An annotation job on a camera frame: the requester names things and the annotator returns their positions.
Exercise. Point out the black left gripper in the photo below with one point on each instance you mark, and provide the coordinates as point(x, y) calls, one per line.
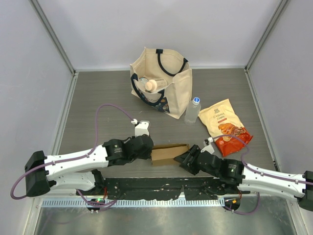
point(146, 155)

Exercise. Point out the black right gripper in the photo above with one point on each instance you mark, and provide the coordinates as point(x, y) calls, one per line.
point(184, 158)

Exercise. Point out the brown cardboard box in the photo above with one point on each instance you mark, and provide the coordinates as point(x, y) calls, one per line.
point(163, 155)

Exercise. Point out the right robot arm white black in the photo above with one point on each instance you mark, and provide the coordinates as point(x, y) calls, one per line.
point(247, 177)

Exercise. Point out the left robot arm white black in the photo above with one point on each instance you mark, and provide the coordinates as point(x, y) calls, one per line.
point(79, 170)

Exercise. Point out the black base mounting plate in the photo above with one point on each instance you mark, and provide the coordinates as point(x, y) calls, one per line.
point(194, 188)

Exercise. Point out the clear plastic water bottle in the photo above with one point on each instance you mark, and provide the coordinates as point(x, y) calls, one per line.
point(192, 111)

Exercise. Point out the cassava chips snack bag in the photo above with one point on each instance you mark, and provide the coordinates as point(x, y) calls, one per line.
point(225, 127)

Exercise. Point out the beige canvas tote bag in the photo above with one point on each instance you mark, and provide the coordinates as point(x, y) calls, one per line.
point(171, 66)

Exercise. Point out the peach capped bottle in bag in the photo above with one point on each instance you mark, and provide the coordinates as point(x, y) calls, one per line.
point(153, 85)

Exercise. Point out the white item in bag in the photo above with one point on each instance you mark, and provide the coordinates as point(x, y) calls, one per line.
point(143, 80)

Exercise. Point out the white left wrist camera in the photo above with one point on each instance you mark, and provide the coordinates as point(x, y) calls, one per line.
point(140, 127)

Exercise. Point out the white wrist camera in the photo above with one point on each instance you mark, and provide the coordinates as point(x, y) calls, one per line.
point(140, 127)
point(208, 147)

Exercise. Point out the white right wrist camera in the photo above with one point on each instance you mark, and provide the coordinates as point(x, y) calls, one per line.
point(208, 147)

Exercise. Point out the white slotted cable duct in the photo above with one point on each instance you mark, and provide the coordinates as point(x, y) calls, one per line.
point(180, 202)

